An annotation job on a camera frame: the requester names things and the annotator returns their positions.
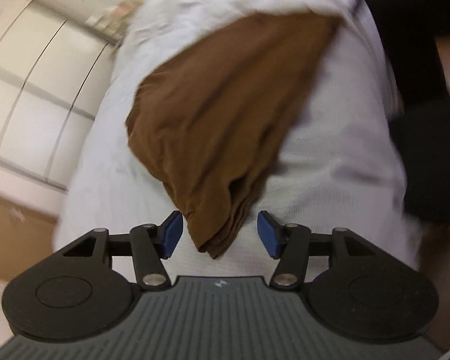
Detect brown knit pants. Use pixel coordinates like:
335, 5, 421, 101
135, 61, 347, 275
126, 11, 342, 258

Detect person's dark clothed body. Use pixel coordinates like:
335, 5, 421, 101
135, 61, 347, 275
364, 0, 450, 350

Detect white sliding wardrobe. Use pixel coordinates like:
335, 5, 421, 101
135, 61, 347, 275
0, 0, 113, 190

